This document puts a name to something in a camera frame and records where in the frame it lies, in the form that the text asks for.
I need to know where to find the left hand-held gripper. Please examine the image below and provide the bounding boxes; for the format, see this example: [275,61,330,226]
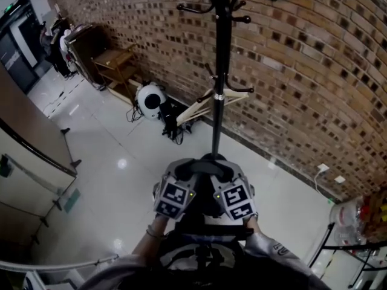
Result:
[152,158,201,222]

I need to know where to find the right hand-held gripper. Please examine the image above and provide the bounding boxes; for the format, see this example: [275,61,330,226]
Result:
[210,161,258,222]

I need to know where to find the brown partition panel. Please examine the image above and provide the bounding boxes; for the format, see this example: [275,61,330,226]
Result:
[0,62,83,178]

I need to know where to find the wooden hanger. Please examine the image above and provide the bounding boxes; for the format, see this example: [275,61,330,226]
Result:
[175,88,250,127]

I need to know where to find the black metal table frame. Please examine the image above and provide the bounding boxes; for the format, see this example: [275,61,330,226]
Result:
[307,221,387,290]

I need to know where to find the dark door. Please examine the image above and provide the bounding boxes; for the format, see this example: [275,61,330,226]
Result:
[0,0,42,95]

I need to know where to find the white round robot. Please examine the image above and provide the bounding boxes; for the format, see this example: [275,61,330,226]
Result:
[135,82,167,121]

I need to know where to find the person's torso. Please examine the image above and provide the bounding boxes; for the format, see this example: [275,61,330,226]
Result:
[77,216,332,290]

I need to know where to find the red and yellow box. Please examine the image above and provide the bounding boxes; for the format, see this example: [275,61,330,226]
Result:
[359,188,387,245]

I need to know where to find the teal floor pad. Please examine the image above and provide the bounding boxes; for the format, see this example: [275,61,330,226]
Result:
[61,188,82,214]

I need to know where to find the person's left forearm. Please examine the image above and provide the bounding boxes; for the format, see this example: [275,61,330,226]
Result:
[132,214,169,257]

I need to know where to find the thin black floor cable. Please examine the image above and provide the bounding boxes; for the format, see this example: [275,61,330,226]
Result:
[125,100,143,124]

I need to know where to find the clear plastic bag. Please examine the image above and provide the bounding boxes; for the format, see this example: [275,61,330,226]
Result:
[328,197,376,254]

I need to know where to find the dark wooden cabinet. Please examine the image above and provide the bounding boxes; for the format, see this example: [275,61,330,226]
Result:
[64,25,107,88]

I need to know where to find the black chest harness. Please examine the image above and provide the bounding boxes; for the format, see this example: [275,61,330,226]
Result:
[174,222,255,271]

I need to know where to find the person's right forearm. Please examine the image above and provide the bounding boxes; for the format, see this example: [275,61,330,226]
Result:
[242,214,306,274]

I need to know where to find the wooden shelf unit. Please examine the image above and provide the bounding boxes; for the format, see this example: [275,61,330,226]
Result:
[91,43,140,103]

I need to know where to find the white curved rail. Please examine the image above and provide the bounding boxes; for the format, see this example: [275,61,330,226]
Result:
[0,253,119,272]

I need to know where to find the bundle of black cables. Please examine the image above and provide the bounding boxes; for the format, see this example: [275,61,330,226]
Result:
[158,100,194,145]

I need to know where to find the black coat rack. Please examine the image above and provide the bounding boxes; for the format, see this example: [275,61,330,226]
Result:
[176,0,299,160]

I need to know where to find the thin wrist bracelet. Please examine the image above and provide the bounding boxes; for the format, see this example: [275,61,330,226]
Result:
[146,225,167,240]

